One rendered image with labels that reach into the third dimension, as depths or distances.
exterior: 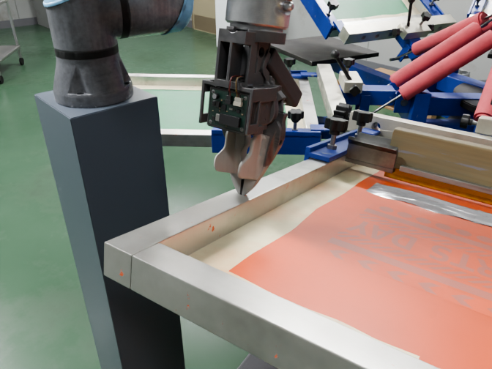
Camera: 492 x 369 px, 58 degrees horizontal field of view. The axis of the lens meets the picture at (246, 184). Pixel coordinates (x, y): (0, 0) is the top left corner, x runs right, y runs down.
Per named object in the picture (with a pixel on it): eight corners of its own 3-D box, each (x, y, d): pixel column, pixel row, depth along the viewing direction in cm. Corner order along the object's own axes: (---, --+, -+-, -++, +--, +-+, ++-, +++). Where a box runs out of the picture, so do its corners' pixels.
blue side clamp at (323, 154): (323, 189, 83) (330, 152, 81) (299, 181, 85) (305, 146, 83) (372, 160, 108) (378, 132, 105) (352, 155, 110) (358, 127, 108)
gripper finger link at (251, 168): (222, 203, 57) (229, 132, 54) (247, 192, 62) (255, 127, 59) (242, 210, 56) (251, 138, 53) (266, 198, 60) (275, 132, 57)
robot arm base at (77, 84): (42, 94, 90) (31, 43, 85) (111, 79, 99) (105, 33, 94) (74, 114, 80) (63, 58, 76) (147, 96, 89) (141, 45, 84)
